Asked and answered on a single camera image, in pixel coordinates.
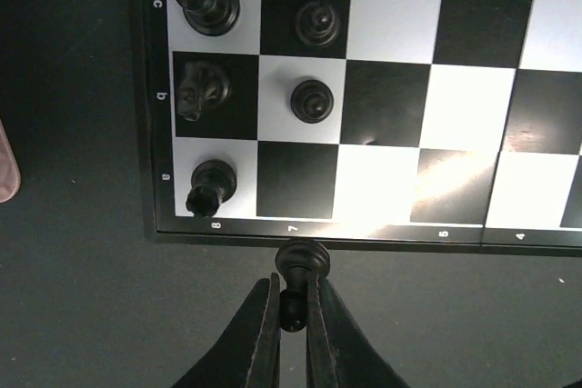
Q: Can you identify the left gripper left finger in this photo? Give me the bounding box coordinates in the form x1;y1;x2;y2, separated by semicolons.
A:
174;273;281;387

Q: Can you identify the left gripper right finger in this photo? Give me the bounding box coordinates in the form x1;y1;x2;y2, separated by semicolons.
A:
306;274;407;388

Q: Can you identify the black and white chessboard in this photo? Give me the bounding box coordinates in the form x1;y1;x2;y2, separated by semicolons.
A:
129;0;581;256

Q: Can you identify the black knight chess piece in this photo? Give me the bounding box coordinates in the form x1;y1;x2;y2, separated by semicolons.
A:
176;61;232;122

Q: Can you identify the black pawn chess piece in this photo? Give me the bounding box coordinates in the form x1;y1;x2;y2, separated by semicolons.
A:
295;1;340;47
290;79;335;124
275;239;331;333

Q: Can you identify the black rook chess piece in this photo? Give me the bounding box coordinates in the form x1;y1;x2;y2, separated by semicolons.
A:
186;159;237;218

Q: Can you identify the pink metal tin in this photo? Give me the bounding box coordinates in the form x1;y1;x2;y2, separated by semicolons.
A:
0;123;21;203

